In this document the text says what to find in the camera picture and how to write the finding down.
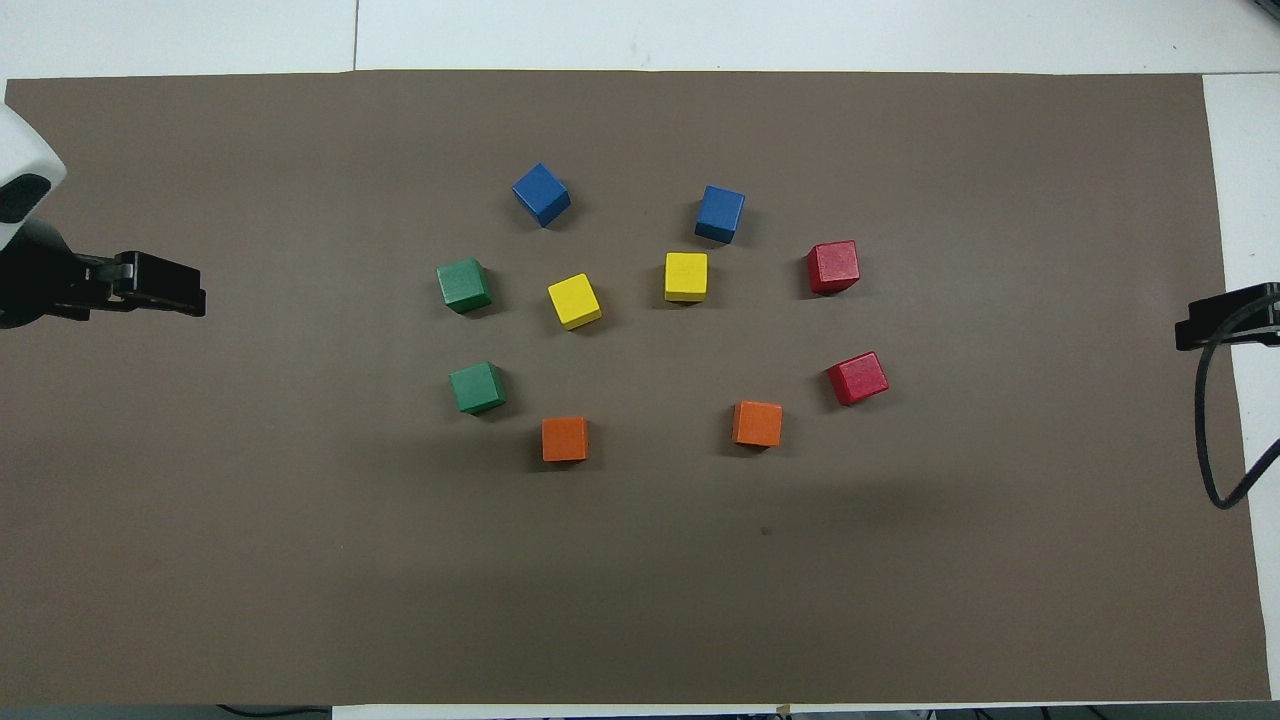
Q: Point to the orange wooden cube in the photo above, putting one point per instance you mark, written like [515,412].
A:
[757,423]
[565,439]

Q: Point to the green wooden cube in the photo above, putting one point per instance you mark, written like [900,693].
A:
[477,386]
[463,283]

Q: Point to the yellow wooden cube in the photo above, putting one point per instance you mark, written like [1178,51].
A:
[574,299]
[686,275]

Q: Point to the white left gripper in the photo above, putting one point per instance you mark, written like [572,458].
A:
[25,150]

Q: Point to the brown paper mat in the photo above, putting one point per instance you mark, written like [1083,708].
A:
[300,550]

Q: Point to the blue wooden cube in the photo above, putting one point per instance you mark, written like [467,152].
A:
[541,193]
[720,212]

